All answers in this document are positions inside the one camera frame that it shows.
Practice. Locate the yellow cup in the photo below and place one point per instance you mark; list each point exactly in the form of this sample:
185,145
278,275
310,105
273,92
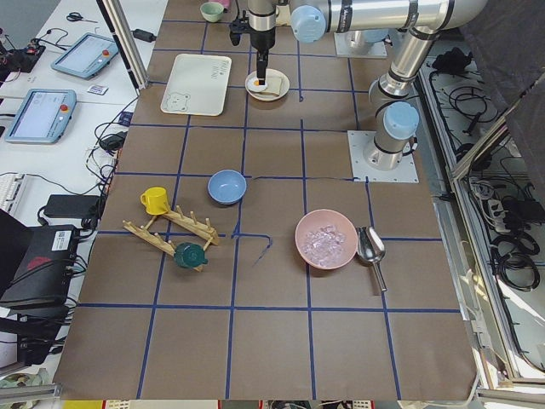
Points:
155,201

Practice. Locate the pink cup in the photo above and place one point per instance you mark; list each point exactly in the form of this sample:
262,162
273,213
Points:
226,4

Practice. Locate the teach pendant tablet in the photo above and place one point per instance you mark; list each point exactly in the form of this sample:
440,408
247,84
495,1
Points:
42,117
87,56

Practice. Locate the fried egg toy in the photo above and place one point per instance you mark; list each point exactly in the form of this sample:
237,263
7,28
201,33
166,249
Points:
254,85

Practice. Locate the teach pendant tablet near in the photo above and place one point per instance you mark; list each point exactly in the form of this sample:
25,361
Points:
42,117

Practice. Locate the black scissors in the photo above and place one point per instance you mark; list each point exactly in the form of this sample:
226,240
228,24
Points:
76,16

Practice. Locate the blue bowl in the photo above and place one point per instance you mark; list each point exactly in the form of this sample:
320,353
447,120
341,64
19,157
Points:
227,187

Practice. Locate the black computer box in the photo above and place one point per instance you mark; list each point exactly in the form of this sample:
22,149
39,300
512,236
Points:
35,263

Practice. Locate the metal scoop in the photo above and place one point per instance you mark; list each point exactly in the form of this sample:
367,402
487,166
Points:
371,251

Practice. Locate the dark green cup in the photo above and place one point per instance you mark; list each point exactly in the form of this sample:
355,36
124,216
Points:
190,255

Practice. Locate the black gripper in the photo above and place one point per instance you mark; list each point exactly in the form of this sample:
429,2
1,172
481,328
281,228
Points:
261,38

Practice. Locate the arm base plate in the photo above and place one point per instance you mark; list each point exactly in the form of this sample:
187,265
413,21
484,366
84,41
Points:
353,45
362,171

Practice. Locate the cream bear tray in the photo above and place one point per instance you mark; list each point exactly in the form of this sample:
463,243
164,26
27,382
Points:
197,85

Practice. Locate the black power adapter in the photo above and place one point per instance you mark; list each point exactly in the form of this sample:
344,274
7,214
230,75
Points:
77,207

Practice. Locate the aluminium frame post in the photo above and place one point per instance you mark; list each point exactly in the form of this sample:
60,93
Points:
118,26

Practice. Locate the light green bowl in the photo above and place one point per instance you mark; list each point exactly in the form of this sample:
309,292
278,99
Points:
212,11

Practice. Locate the bread slice on plate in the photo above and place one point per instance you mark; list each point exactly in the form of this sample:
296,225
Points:
274,86

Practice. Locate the pink bowl with ice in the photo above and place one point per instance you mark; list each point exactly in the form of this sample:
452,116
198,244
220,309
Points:
326,239

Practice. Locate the teach pendant tablet far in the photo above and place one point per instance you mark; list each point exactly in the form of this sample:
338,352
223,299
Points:
87,56

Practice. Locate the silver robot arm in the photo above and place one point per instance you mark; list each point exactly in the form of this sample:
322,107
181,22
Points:
263,22
422,20

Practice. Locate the cream round plate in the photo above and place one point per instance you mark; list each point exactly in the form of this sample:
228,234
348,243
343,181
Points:
264,97

